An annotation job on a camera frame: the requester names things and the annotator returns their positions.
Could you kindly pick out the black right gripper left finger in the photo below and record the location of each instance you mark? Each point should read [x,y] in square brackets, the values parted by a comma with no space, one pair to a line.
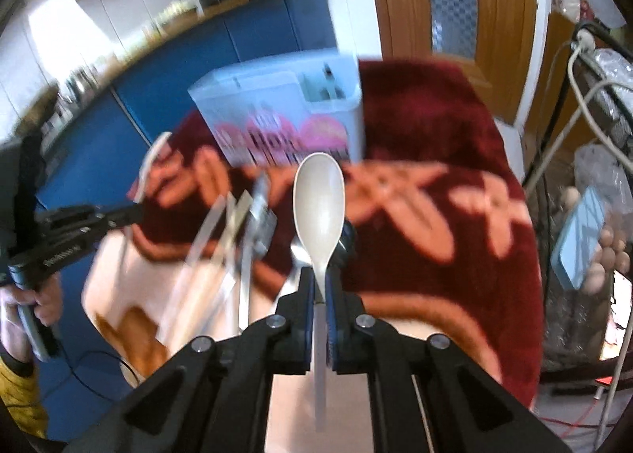
[212,396]

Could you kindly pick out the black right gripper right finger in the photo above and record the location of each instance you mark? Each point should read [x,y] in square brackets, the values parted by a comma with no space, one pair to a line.
[426,395]

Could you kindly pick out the white plastic spoon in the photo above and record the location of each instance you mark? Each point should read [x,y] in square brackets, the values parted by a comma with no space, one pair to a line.
[319,214]

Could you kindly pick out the yellow sleeve forearm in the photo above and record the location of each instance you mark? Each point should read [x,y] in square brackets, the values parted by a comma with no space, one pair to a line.
[20,393]

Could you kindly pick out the blue kitchen cabinets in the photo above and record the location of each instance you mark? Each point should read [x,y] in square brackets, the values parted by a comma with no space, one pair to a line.
[95,158]

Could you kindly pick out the person's left hand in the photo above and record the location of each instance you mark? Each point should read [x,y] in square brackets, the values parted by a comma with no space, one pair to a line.
[46,305]

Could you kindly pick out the black frying pan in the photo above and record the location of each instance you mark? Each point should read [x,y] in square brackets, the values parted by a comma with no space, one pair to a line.
[39,112]

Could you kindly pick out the wooden chopstick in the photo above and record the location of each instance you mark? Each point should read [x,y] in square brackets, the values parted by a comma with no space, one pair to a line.
[224,260]
[181,285]

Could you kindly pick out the red floral blanket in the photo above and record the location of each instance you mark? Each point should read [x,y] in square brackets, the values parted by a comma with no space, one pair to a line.
[437,238]

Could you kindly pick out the silver table knife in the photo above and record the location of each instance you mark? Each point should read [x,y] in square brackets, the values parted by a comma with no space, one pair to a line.
[260,227]

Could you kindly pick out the light blue utensil box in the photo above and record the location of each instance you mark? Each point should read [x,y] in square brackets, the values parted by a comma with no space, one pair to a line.
[275,111]

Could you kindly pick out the wooden door with glass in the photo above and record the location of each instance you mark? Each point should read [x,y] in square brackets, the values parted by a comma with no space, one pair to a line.
[492,42]

